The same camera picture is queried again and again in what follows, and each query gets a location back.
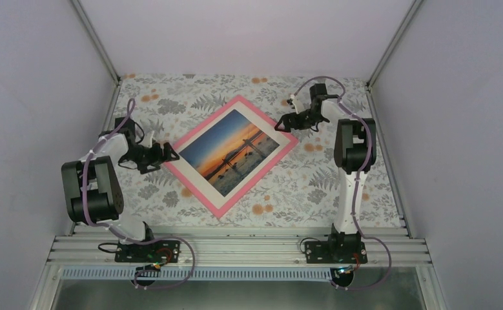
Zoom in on grey slotted cable duct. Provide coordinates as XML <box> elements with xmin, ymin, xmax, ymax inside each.
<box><xmin>60</xmin><ymin>265</ymin><xmax>333</xmax><ymax>282</ymax></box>

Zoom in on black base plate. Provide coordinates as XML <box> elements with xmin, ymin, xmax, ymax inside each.
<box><xmin>303</xmin><ymin>240</ymin><xmax>368</xmax><ymax>264</ymax></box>
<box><xmin>114</xmin><ymin>240</ymin><xmax>181</xmax><ymax>264</ymax></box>

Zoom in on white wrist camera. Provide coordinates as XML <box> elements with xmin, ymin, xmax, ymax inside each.
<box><xmin>287</xmin><ymin>94</ymin><xmax>303</xmax><ymax>113</ymax></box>
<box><xmin>141</xmin><ymin>130</ymin><xmax>156</xmax><ymax>149</ymax></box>

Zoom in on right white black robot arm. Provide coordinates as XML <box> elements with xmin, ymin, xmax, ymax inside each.
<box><xmin>274</xmin><ymin>83</ymin><xmax>376</xmax><ymax>264</ymax></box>

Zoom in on aluminium mounting rail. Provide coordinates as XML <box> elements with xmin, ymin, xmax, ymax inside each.
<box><xmin>46</xmin><ymin>226</ymin><xmax>432</xmax><ymax>267</ymax></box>

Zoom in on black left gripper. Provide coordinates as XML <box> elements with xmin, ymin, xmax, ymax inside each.
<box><xmin>121</xmin><ymin>142</ymin><xmax>179</xmax><ymax>174</ymax></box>

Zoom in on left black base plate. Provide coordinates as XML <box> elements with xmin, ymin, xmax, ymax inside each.
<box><xmin>114</xmin><ymin>240</ymin><xmax>181</xmax><ymax>264</ymax></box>

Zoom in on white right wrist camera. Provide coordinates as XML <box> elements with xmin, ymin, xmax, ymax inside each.
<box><xmin>287</xmin><ymin>94</ymin><xmax>303</xmax><ymax>113</ymax></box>

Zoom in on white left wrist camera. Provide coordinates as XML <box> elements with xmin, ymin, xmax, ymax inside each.
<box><xmin>141</xmin><ymin>130</ymin><xmax>156</xmax><ymax>149</ymax></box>

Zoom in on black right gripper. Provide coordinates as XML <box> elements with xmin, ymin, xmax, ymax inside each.
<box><xmin>274</xmin><ymin>108</ymin><xmax>326</xmax><ymax>132</ymax></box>

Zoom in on pink wooden picture frame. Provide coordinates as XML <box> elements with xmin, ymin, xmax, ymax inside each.
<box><xmin>163</xmin><ymin>94</ymin><xmax>300</xmax><ymax>220</ymax></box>

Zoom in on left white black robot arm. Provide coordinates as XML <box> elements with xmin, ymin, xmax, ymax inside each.
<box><xmin>61</xmin><ymin>117</ymin><xmax>180</xmax><ymax>262</ymax></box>

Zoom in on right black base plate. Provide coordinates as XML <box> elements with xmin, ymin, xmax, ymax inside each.
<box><xmin>303</xmin><ymin>240</ymin><xmax>368</xmax><ymax>264</ymax></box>

